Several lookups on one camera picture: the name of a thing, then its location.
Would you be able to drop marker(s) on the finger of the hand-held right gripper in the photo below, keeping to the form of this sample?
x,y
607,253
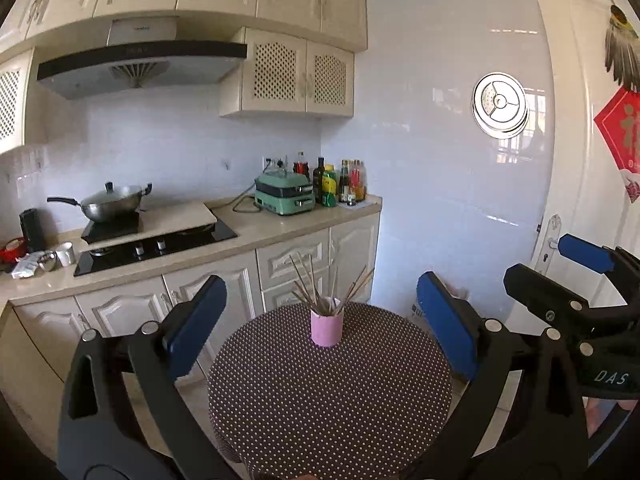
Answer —
x,y
585,255
545,292

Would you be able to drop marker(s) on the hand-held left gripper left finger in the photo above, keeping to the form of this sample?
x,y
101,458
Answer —
x,y
195,330

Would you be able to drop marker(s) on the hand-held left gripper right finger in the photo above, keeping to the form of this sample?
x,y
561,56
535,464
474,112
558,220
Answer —
x,y
450,330

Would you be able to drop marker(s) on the bunch of wooden chopsticks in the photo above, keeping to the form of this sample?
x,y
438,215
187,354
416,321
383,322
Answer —
x,y
316,305

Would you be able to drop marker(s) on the pink paper cup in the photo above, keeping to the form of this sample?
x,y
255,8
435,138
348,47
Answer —
x,y
326,327

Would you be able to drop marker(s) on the black glass gas stove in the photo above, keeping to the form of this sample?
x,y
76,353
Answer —
x,y
150,255

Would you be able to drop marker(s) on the wooden cutting board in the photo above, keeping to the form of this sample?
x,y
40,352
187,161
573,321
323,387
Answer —
x,y
175,215

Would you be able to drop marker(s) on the white door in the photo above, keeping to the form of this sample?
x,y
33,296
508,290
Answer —
x,y
575,135

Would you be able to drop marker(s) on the cream lower kitchen cabinet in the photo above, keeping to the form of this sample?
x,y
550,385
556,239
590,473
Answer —
x,y
295,260

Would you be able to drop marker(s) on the red paper decoration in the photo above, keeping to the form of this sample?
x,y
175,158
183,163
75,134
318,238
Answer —
x,y
622,130

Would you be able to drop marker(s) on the black induction cooker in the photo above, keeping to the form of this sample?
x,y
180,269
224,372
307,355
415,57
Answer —
x,y
110,230

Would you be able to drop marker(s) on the brown dotted tablecloth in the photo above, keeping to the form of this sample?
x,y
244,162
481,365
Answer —
x,y
325,400

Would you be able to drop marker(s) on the white mug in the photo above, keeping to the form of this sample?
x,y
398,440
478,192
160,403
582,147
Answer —
x,y
65,254

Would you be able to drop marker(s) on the steel wok with lid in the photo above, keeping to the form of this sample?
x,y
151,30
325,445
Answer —
x,y
110,205

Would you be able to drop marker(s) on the green electric grill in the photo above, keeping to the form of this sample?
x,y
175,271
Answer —
x,y
282,195

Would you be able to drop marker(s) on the small metal cup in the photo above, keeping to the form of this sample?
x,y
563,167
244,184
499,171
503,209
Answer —
x,y
47,261

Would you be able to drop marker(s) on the red label sauce bottle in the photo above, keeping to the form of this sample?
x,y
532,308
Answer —
x,y
355,182

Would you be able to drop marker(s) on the white plastic packet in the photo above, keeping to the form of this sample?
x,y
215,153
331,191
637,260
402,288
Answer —
x,y
25,267

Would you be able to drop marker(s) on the dark soy sauce bottle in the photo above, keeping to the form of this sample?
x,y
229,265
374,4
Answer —
x,y
344,182

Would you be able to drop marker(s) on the yellow green bottle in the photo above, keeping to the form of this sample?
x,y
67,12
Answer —
x,y
329,189

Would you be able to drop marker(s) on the black electric kettle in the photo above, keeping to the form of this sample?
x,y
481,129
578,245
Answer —
x,y
31,230

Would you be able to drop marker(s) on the dark olive oil bottle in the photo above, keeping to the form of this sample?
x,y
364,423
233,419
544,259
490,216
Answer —
x,y
319,182

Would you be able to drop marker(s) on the red jar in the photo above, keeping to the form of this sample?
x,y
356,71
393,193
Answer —
x,y
300,166

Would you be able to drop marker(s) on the red bowl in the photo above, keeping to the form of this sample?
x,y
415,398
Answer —
x,y
10,252

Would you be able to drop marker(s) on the feathered bird decoration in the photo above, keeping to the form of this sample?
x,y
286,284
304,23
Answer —
x,y
620,50

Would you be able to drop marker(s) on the grey range hood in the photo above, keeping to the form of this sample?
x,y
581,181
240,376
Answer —
x,y
140,65

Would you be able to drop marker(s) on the cream lattice door cabinet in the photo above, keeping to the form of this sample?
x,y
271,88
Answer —
x,y
280,72

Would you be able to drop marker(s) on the narrow lattice door cabinet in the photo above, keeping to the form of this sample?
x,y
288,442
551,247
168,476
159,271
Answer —
x,y
12,100

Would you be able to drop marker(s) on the round white wall plate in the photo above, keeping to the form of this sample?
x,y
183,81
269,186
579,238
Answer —
x,y
500,105

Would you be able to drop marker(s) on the white wall socket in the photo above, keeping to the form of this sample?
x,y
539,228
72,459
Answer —
x,y
268,162

